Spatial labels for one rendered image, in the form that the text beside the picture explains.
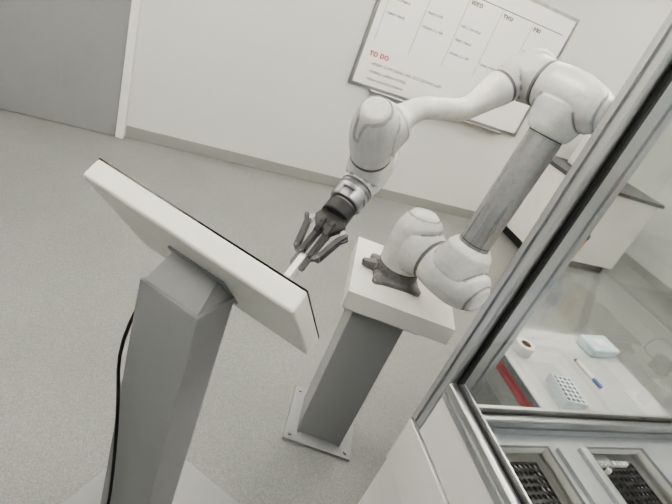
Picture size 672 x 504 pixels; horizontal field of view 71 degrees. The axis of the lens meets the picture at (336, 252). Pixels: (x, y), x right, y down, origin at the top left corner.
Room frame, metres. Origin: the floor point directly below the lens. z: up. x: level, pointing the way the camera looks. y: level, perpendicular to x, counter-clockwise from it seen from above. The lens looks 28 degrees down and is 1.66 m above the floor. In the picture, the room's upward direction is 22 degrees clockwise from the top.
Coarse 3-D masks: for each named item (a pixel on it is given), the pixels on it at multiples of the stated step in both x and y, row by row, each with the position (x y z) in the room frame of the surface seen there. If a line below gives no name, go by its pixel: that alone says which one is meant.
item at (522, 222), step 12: (576, 156) 4.93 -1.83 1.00; (552, 168) 4.73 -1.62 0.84; (564, 168) 4.62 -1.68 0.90; (540, 180) 4.78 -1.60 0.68; (552, 180) 4.66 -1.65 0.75; (540, 192) 4.70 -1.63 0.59; (552, 192) 4.58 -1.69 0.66; (528, 204) 4.75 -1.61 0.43; (540, 204) 4.62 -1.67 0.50; (516, 216) 4.80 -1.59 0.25; (528, 216) 4.67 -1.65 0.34; (516, 228) 4.72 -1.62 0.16; (528, 228) 4.59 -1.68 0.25; (516, 240) 4.71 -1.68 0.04
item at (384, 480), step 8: (384, 464) 0.76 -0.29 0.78; (384, 472) 0.75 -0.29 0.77; (376, 480) 0.75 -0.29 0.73; (384, 480) 0.74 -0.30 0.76; (392, 480) 0.72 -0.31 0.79; (368, 488) 0.76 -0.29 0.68; (376, 488) 0.74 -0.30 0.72; (384, 488) 0.72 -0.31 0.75; (392, 488) 0.71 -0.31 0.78; (368, 496) 0.75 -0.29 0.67; (376, 496) 0.73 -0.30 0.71; (384, 496) 0.71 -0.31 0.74; (392, 496) 0.70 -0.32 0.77
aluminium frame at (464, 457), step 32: (640, 64) 0.76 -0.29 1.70; (640, 96) 0.73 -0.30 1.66; (608, 128) 0.75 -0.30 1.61; (576, 160) 0.76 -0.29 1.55; (608, 160) 0.73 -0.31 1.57; (576, 192) 0.73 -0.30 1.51; (544, 224) 0.75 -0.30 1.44; (544, 256) 0.73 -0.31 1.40; (512, 288) 0.73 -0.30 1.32; (480, 320) 0.75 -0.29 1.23; (480, 352) 0.73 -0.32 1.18; (448, 384) 0.73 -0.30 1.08; (416, 416) 0.75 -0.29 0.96; (448, 416) 0.69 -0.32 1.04; (448, 448) 0.66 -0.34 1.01; (480, 448) 0.61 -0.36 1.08; (448, 480) 0.62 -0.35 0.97; (480, 480) 0.58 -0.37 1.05; (512, 480) 0.55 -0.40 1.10
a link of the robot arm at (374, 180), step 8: (392, 160) 1.16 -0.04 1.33; (352, 168) 1.11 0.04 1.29; (360, 168) 1.09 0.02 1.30; (384, 168) 1.11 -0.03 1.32; (392, 168) 1.17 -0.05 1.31; (352, 176) 1.11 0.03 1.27; (360, 176) 1.11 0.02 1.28; (368, 176) 1.10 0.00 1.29; (376, 176) 1.11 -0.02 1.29; (384, 176) 1.13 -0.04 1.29; (368, 184) 1.11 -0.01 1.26; (376, 184) 1.12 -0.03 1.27; (384, 184) 1.17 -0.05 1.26; (376, 192) 1.14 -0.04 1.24
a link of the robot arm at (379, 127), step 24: (504, 72) 1.43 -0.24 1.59; (432, 96) 1.22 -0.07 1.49; (480, 96) 1.38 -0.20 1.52; (504, 96) 1.41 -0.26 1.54; (360, 120) 1.02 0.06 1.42; (384, 120) 1.02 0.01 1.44; (408, 120) 1.09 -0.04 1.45; (456, 120) 1.31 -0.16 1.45; (360, 144) 1.03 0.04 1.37; (384, 144) 1.03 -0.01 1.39
